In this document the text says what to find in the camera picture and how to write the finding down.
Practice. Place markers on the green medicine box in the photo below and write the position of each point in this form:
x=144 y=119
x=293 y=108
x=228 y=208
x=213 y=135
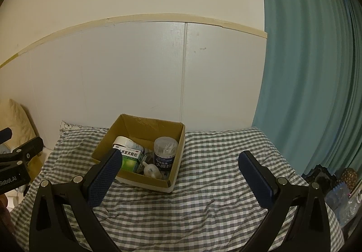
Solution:
x=130 y=160

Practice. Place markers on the teal curtain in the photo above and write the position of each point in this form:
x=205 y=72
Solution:
x=305 y=57

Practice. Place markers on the person's left hand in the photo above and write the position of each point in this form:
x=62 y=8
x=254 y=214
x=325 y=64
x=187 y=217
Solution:
x=4 y=206

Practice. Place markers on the grey checkered blanket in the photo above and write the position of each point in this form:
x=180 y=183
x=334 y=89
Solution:
x=198 y=212

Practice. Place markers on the floral patterned pillow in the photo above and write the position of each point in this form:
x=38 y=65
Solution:
x=69 y=127

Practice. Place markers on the clear blue plastic bag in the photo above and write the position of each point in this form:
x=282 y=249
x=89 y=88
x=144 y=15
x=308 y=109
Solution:
x=340 y=201

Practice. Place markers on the cotton swab jar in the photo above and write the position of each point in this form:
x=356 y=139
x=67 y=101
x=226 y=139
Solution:
x=165 y=153

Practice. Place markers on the brown scaly round object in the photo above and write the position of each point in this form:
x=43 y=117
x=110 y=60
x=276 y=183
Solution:
x=350 y=179

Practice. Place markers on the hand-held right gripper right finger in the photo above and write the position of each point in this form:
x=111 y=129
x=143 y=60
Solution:
x=256 y=177

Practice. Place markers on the cardboard box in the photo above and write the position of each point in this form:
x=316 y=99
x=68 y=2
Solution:
x=169 y=161

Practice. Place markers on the beige pillow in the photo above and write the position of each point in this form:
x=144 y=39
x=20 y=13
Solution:
x=15 y=119

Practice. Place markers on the small white bottle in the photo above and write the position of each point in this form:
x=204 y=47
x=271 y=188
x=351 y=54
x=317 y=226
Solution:
x=151 y=170

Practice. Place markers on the black bag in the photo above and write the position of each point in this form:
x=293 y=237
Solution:
x=318 y=177

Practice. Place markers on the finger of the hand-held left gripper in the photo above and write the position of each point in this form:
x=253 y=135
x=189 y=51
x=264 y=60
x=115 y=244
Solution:
x=5 y=135
x=28 y=149

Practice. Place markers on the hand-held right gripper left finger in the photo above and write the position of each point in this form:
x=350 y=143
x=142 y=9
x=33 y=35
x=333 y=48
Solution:
x=104 y=177

